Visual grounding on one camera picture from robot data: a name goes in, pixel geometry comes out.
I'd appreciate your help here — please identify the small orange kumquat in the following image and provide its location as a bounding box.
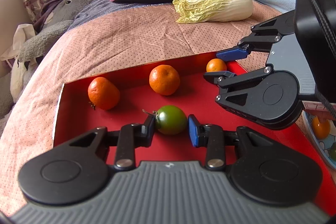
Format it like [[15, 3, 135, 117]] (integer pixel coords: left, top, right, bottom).
[[206, 59, 227, 72]]

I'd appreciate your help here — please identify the orange mandarin with stem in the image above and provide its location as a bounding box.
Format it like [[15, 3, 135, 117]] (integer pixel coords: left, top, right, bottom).
[[88, 77, 120, 110]]

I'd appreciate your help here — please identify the green tomato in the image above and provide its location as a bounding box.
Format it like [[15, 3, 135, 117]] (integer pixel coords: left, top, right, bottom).
[[142, 105, 187, 135]]

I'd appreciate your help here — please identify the dark purple tomato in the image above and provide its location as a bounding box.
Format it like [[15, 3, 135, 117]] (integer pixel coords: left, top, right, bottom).
[[328, 142, 336, 161]]

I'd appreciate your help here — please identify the napa cabbage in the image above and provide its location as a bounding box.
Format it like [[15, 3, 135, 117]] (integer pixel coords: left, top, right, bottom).
[[173, 0, 253, 24]]

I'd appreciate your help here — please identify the red shallow box tray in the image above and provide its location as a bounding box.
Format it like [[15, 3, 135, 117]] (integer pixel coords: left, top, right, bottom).
[[54, 53, 335, 215]]

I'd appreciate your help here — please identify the blue cartoon plate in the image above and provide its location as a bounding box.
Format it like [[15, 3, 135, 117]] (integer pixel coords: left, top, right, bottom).
[[302, 112, 335, 171]]

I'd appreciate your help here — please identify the pink dotted bedspread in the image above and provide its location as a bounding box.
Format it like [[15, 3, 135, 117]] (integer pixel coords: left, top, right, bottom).
[[1, 2, 279, 215]]

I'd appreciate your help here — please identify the white plastic bag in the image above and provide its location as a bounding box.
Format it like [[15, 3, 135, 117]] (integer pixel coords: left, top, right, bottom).
[[1, 24, 35, 61]]

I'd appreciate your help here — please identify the grey plush shark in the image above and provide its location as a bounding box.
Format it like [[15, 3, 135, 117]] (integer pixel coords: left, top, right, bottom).
[[1, 0, 93, 118]]

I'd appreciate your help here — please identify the grey bed sheet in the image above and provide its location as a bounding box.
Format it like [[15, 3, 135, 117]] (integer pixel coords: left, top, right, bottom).
[[67, 0, 177, 31]]

